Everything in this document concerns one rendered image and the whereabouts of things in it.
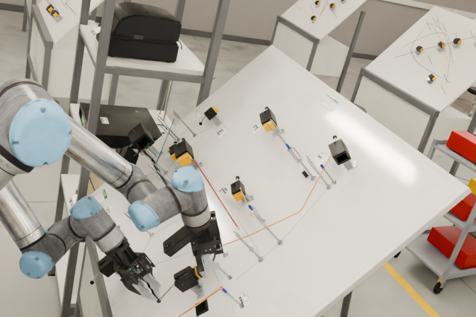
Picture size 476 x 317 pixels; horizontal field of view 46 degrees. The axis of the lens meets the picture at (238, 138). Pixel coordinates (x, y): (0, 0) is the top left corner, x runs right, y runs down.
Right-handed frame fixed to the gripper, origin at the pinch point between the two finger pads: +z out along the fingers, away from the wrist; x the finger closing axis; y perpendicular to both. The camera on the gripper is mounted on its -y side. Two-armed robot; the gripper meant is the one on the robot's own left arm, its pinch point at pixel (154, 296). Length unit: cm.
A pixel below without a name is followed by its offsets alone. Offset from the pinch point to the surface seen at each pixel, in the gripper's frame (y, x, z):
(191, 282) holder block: 10.7, 7.4, 1.1
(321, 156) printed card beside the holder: 25, 60, -1
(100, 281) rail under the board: -37.8, -0.5, -2.1
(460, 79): -145, 389, 139
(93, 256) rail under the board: -50, 6, -7
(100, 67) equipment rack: -52, 54, -60
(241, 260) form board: 15.2, 21.7, 5.9
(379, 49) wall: -565, 816, 233
